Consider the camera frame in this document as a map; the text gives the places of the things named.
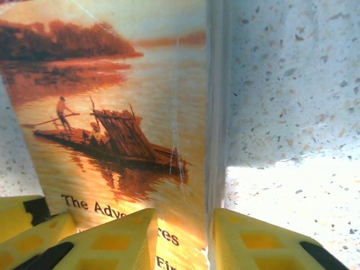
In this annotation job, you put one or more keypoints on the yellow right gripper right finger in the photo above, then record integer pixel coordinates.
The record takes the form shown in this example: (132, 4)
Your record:
(253, 247)

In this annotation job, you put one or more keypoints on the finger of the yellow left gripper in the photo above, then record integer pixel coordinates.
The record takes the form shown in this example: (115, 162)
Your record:
(11, 219)
(28, 242)

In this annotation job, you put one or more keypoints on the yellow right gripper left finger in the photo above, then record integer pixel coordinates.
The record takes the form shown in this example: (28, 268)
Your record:
(112, 247)

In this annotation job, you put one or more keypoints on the orange raft cover book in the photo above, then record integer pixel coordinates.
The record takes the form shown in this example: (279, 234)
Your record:
(112, 112)

